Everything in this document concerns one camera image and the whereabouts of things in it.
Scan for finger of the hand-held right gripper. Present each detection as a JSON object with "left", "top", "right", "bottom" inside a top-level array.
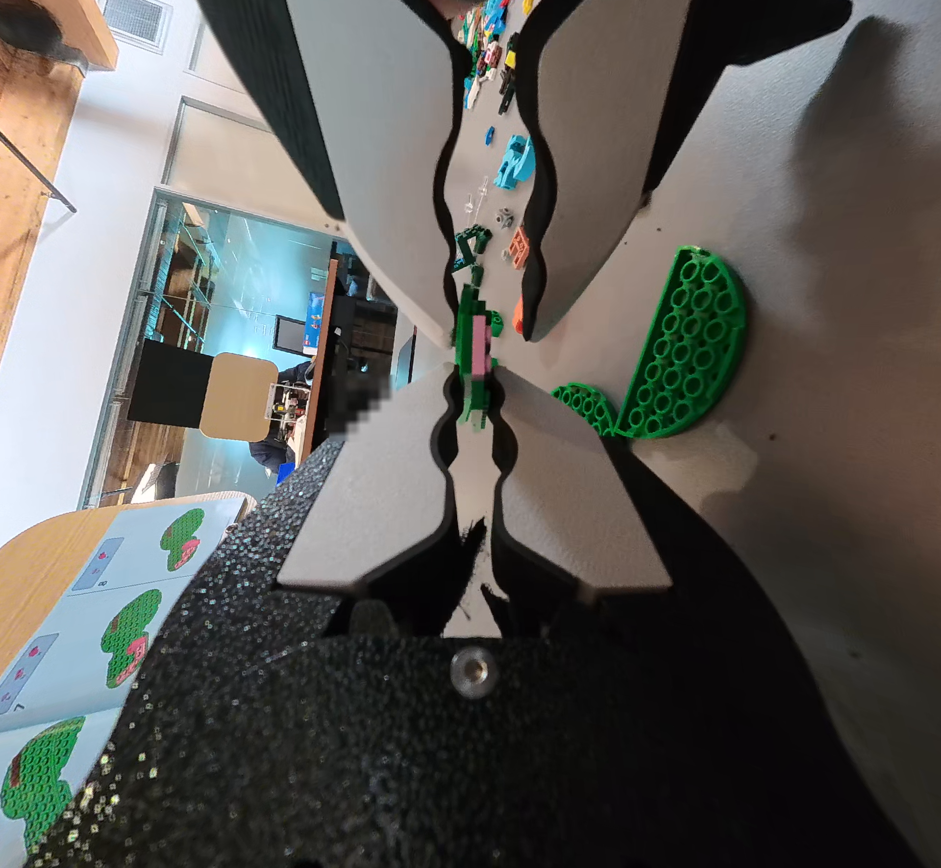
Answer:
[
  {"left": 515, "top": 0, "right": 705, "bottom": 343},
  {"left": 278, "top": 0, "right": 473, "bottom": 349}
]

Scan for grey flat panel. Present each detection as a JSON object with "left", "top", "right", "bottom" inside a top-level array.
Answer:
[{"left": 393, "top": 328, "right": 421, "bottom": 387}]

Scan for wooden booklet stand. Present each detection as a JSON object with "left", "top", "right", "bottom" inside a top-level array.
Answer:
[{"left": 0, "top": 489, "right": 254, "bottom": 671}]

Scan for green half-round lego plate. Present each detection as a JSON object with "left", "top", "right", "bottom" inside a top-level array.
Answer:
[
  {"left": 550, "top": 383, "right": 620, "bottom": 437},
  {"left": 616, "top": 245, "right": 749, "bottom": 439}
]

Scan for dark green lego pieces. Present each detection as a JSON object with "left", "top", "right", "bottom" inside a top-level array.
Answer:
[{"left": 452, "top": 225, "right": 494, "bottom": 289}]

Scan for green lego plate assembly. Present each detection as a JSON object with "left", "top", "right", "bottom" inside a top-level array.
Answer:
[{"left": 452, "top": 284, "right": 507, "bottom": 434}]

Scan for teal lego piece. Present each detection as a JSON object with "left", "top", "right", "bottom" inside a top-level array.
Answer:
[{"left": 493, "top": 135, "right": 534, "bottom": 192}]

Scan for lego instruction booklet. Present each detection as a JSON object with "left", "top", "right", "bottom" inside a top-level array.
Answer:
[{"left": 0, "top": 497, "right": 244, "bottom": 862}]

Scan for long wooden desk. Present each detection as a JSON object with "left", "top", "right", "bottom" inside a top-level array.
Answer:
[{"left": 294, "top": 258, "right": 343, "bottom": 468}]

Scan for black panel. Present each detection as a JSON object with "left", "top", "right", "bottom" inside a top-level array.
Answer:
[{"left": 127, "top": 339, "right": 214, "bottom": 432}]

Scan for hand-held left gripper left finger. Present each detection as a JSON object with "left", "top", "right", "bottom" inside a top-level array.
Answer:
[{"left": 275, "top": 361, "right": 457, "bottom": 596}]

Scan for tan rounded board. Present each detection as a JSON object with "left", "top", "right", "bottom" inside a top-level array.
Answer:
[{"left": 200, "top": 352, "right": 279, "bottom": 441}]

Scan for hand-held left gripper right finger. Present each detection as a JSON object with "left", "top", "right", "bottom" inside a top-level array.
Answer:
[{"left": 491, "top": 365, "right": 676, "bottom": 596}]

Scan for white air vent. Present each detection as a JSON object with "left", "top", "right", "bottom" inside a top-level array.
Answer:
[{"left": 96, "top": 0, "right": 173, "bottom": 46}]

